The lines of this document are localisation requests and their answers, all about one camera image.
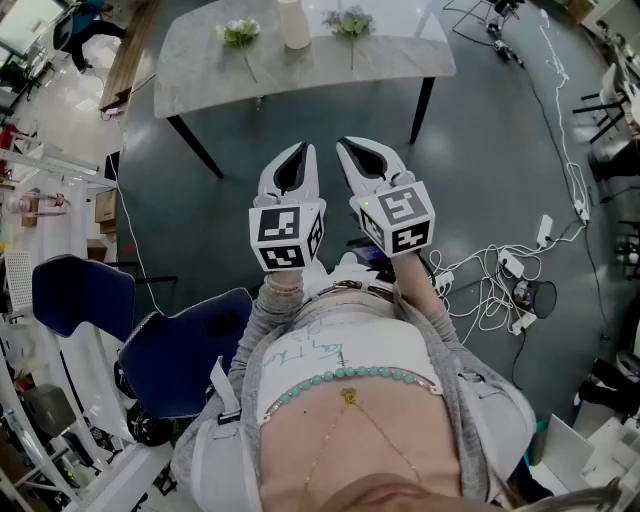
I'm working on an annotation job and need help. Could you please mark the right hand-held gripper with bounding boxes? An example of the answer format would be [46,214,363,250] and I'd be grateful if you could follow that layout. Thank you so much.
[336,137,436,257]

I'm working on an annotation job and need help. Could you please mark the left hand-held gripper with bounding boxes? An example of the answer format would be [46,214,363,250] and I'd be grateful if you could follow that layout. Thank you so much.
[248,141,327,273]

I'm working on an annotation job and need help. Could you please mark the purple flowers bunch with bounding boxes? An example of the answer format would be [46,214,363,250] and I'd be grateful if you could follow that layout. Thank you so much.
[322,4,376,72]

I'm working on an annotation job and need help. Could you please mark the cream vase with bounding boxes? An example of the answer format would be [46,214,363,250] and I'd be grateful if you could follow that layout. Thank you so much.
[277,0,312,50]

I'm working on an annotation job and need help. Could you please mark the white flowers bunch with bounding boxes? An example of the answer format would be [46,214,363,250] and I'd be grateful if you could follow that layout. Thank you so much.
[214,17,262,85]

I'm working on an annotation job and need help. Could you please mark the person's right forearm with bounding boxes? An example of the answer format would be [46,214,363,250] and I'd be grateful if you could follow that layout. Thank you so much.
[392,251,469,361]

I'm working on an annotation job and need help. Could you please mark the person's left forearm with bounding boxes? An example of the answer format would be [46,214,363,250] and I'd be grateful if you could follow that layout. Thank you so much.
[227,268,307,381]

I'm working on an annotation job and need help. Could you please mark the black waist-mounted phone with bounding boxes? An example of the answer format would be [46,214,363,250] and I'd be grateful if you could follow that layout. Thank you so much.
[349,243,397,274]

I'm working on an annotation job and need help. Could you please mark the grey marble table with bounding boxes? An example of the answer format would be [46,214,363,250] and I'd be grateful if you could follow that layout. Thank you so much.
[153,0,457,180]

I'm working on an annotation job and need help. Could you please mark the white trousers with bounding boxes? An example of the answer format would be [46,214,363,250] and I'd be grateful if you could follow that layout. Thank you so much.
[302,252,401,301]

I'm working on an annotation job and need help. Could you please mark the belt with metal buckle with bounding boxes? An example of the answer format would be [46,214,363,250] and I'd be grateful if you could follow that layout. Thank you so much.
[314,279,396,301]

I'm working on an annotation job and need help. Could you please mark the white scribbled top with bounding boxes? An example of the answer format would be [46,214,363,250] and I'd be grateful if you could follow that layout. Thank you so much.
[254,294,444,429]

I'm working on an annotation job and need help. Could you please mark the small black floor device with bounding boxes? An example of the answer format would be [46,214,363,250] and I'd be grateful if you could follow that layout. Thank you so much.
[494,39,524,67]

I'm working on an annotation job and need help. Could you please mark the closed cardboard box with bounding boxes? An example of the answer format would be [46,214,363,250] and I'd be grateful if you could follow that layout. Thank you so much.
[94,189,119,224]

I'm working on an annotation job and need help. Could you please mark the brown wooden platform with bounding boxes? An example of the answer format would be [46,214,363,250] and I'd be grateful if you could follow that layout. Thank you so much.
[98,0,162,115]

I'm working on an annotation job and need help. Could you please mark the black mesh waste basket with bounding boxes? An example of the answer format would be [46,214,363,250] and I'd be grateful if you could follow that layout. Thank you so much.
[513,279,558,317]

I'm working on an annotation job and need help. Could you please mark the white metal workbench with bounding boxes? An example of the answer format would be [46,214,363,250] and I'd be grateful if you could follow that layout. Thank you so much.
[0,142,121,201]

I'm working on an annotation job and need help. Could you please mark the grey knit cardigan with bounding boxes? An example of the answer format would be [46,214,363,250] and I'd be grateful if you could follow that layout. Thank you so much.
[172,279,539,512]

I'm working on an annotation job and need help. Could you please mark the black chair with white seat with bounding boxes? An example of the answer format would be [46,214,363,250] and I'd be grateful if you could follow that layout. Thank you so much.
[572,62,640,144]

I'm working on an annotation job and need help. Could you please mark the pink round gadget with loop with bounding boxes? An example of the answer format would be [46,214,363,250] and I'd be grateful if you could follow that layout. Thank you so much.
[2,192,71,226]

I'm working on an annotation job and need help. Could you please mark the person's upper chest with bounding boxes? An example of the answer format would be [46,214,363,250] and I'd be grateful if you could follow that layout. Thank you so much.
[259,384,464,501]

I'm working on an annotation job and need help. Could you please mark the black wheeled base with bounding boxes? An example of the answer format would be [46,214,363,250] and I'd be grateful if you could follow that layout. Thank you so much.
[113,359,174,446]

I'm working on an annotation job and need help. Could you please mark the white perforated board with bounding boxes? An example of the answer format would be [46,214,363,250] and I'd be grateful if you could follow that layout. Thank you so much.
[4,249,34,307]

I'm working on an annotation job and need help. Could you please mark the person's head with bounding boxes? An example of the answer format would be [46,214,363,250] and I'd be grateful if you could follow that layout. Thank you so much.
[309,472,511,512]

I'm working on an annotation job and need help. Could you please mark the white storage crate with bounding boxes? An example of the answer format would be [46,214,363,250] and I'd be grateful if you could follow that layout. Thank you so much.
[539,414,640,501]

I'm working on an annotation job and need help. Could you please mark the pearl bead bracelets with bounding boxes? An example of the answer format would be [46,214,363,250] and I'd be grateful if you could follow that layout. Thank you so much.
[264,276,304,297]

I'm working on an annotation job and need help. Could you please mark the tangled white cables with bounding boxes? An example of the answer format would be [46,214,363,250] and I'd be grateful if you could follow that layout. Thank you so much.
[429,244,544,346]

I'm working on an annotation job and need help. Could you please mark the thin white floor cable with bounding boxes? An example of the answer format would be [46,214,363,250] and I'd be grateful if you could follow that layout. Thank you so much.
[102,107,169,316]

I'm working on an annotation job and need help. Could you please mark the long white cable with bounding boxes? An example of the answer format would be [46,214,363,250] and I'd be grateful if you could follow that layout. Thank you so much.
[538,8,592,221]

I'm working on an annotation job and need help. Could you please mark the green bead necklace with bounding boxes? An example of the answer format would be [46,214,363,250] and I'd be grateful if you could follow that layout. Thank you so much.
[264,366,444,419]

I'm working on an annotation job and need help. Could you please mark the thin gold chain necklace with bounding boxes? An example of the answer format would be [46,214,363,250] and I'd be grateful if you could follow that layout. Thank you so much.
[302,387,426,496]

